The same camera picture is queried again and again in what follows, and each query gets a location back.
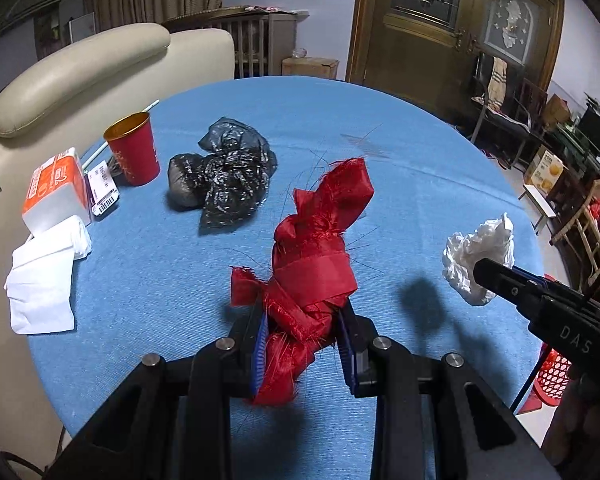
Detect folded white tissue wad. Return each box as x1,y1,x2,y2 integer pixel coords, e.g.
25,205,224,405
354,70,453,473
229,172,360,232
45,215,93,261

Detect wooden door with stained glass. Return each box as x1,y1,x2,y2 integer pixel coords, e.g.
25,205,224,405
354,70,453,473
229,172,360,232
347,0,566,126

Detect orange tissue pack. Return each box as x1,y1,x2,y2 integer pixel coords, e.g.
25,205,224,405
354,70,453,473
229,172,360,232
21,147,92,235

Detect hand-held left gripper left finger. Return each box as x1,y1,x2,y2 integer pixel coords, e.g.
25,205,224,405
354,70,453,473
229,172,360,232
45,305,271,480

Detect wooden cabinet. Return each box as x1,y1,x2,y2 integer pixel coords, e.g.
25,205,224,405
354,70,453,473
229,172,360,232
162,6,311,79

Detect orange and white carton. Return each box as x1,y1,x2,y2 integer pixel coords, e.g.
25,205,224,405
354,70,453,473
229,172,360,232
524,146,566,191

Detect white stool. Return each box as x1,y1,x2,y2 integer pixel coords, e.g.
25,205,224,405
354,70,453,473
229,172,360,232
522,184,556,233

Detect small brown cardboard box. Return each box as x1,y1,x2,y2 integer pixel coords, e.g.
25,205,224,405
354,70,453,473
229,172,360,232
545,94,571,128

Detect white framed board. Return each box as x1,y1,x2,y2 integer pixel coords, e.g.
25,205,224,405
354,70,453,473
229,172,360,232
69,12,97,43

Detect white plastic bag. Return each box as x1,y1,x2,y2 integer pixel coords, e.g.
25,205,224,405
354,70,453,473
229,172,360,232
441,212,516,307

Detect red paper cup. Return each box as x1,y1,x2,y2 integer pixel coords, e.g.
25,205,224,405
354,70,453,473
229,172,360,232
103,112,161,187

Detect black monitor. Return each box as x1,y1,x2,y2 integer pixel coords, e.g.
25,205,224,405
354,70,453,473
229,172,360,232
577,105,600,156

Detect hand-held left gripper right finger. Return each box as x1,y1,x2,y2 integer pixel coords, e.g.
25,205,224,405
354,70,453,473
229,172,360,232
335,302,563,480

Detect beige leather armchair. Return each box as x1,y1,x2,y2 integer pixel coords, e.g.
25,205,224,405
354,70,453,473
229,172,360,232
0,22,236,461

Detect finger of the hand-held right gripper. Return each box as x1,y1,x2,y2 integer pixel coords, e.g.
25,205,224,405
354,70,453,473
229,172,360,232
511,266,556,292
472,258,546,318

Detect black plastic bag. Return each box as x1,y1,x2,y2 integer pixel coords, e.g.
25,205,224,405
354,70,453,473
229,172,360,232
167,116,278,231

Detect metal chair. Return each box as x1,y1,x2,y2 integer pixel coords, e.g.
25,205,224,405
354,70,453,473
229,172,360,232
470,52,536,146

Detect flat white napkin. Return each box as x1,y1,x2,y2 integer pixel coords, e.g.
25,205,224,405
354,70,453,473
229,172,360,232
5,247,77,336

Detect red cloth bundle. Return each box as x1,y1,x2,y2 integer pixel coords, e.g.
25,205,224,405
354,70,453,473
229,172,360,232
230,157,376,407

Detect striped cloth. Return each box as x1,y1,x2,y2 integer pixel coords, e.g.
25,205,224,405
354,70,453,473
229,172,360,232
490,57,509,106

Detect wooden chair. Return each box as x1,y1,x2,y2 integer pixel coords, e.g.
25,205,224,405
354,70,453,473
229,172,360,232
550,180,600,281

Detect person's right hand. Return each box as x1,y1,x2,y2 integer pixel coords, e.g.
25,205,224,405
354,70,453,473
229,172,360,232
542,375,600,467

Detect white medicine box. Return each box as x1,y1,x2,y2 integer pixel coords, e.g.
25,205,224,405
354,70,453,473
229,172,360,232
86,160,120,217

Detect red plastic basket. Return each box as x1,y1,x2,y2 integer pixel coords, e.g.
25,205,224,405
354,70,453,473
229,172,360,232
522,345,579,411

